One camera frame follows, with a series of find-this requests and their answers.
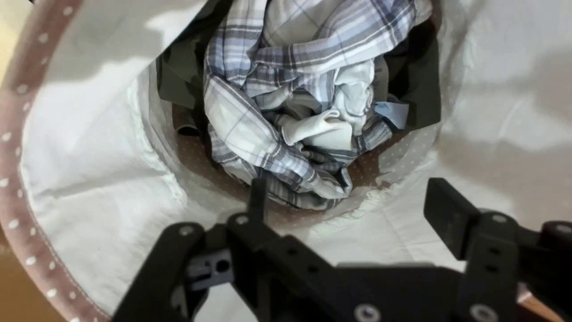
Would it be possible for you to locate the black garment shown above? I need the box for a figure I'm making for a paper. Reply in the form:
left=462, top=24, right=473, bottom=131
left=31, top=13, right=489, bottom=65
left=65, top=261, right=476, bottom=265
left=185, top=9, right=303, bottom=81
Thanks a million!
left=385, top=16, right=442, bottom=131

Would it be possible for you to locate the dark green garment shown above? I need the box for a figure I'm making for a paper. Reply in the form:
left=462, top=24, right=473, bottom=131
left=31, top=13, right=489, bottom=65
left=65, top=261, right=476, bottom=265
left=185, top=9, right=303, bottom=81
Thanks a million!
left=155, top=33, right=210, bottom=140

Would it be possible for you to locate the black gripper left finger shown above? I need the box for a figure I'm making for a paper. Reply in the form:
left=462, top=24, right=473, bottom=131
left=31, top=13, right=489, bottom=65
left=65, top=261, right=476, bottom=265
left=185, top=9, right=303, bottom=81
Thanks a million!
left=110, top=168, right=287, bottom=322

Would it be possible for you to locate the plaid checkered cloth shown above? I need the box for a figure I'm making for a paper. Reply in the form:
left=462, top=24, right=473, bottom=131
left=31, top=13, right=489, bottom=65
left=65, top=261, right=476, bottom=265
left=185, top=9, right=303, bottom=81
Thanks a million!
left=201, top=0, right=433, bottom=211

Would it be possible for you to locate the white carrier bag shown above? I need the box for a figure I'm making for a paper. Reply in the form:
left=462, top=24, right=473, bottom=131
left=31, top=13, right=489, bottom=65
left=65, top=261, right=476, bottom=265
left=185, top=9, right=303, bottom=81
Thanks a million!
left=0, top=0, right=572, bottom=322

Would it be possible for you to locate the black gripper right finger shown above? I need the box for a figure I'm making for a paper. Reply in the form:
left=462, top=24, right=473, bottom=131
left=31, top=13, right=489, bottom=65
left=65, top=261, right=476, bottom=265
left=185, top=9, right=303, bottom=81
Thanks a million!
left=423, top=177, right=572, bottom=322

